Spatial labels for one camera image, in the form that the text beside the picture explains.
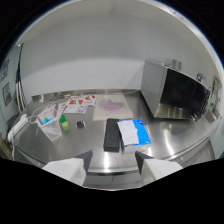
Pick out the green plastic block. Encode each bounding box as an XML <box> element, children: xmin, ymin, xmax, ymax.
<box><xmin>59</xmin><ymin>114</ymin><xmax>70</xmax><ymax>132</ymax></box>

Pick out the clear plastic container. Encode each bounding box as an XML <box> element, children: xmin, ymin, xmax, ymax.
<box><xmin>36</xmin><ymin>112</ymin><xmax>64</xmax><ymax>143</ymax></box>

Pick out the black rectangular box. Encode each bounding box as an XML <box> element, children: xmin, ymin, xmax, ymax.
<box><xmin>102</xmin><ymin>118</ymin><xmax>122</xmax><ymax>153</ymax></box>

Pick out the colourful printed leaflet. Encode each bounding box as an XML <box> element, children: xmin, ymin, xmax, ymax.
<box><xmin>62</xmin><ymin>94</ymin><xmax>98</xmax><ymax>115</ymax></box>

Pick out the white power strip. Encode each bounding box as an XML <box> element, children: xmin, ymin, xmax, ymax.
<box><xmin>7</xmin><ymin>113</ymin><xmax>30</xmax><ymax>143</ymax></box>

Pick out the paper sheet with purple drawing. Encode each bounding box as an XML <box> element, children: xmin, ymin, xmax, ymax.
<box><xmin>92</xmin><ymin>94</ymin><xmax>135</xmax><ymax>122</ymax></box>

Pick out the stainless steel microwave oven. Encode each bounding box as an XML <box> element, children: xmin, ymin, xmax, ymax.
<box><xmin>140</xmin><ymin>60</ymin><xmax>212</xmax><ymax>122</ymax></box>

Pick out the framed wall picture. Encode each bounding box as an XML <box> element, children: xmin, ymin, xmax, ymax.
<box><xmin>0</xmin><ymin>59</ymin><xmax>10</xmax><ymax>83</ymax></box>
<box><xmin>1</xmin><ymin>82</ymin><xmax>13</xmax><ymax>107</ymax></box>

